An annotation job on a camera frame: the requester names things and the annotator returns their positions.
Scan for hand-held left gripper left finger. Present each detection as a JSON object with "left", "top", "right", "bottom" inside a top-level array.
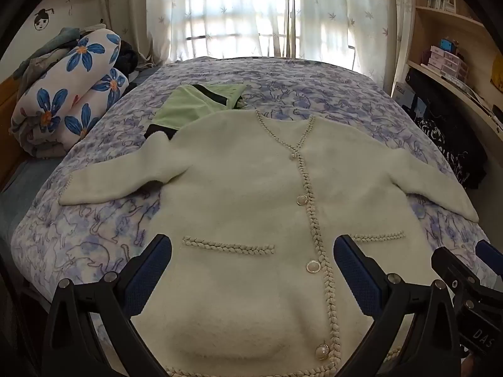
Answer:
[{"left": 41, "top": 233, "right": 174, "bottom": 377}]

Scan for white fleece cardigan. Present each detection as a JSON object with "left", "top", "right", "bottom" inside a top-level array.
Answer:
[{"left": 59, "top": 110, "right": 480, "bottom": 377}]

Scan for black white patterned garment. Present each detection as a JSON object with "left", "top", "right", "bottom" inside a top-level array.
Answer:
[{"left": 417, "top": 116, "right": 488, "bottom": 189}]

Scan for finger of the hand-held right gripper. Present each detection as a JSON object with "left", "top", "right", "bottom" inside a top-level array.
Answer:
[
  {"left": 475, "top": 239, "right": 503, "bottom": 270},
  {"left": 431, "top": 247, "right": 478, "bottom": 295}
]

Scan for yellow round board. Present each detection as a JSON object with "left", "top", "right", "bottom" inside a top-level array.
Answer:
[{"left": 490, "top": 53, "right": 503, "bottom": 91}]

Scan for papers on shelf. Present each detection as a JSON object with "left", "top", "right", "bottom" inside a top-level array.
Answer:
[{"left": 440, "top": 73, "right": 492, "bottom": 105}]

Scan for wooden bed frame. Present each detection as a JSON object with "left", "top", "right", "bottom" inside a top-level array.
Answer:
[{"left": 0, "top": 76, "right": 24, "bottom": 189}]

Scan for white leaf print curtain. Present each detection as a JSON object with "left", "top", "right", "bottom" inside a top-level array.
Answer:
[
  {"left": 293, "top": 0, "right": 417, "bottom": 91},
  {"left": 98, "top": 0, "right": 293, "bottom": 67}
]

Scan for grey blue bed sheet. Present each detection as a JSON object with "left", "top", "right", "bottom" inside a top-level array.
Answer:
[{"left": 0, "top": 157, "right": 59, "bottom": 244}]

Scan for cat print fleece blanket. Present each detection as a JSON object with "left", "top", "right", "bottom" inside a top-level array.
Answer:
[{"left": 12, "top": 56, "right": 492, "bottom": 377}]

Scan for green garment with black trim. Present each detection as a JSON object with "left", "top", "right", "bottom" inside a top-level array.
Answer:
[{"left": 144, "top": 84, "right": 248, "bottom": 140}]

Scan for rolled blue floral quilt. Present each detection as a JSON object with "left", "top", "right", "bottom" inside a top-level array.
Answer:
[{"left": 10, "top": 29, "right": 130, "bottom": 158}]

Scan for black printed hanging garment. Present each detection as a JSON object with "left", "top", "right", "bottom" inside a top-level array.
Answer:
[{"left": 405, "top": 67, "right": 490, "bottom": 158}]

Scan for cartoon face wall sticker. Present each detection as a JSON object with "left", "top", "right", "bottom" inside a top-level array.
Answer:
[{"left": 33, "top": 7, "right": 56, "bottom": 32}]

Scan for wooden bookshelf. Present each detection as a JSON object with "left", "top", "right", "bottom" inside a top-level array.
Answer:
[{"left": 391, "top": 0, "right": 503, "bottom": 189}]

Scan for white cardboard box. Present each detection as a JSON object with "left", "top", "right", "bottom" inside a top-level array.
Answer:
[{"left": 393, "top": 82, "right": 429, "bottom": 116}]

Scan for grey clothes pile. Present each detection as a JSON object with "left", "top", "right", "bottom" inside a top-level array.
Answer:
[{"left": 12, "top": 24, "right": 108, "bottom": 87}]

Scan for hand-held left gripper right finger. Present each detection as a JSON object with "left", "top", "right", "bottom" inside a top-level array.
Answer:
[{"left": 333, "top": 234, "right": 462, "bottom": 377}]

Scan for pink drawer boxes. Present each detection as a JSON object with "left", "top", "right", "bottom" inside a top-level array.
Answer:
[{"left": 426, "top": 45, "right": 470, "bottom": 83}]

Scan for dark clothes pile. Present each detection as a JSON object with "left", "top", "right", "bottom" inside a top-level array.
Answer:
[{"left": 114, "top": 41, "right": 139, "bottom": 83}]

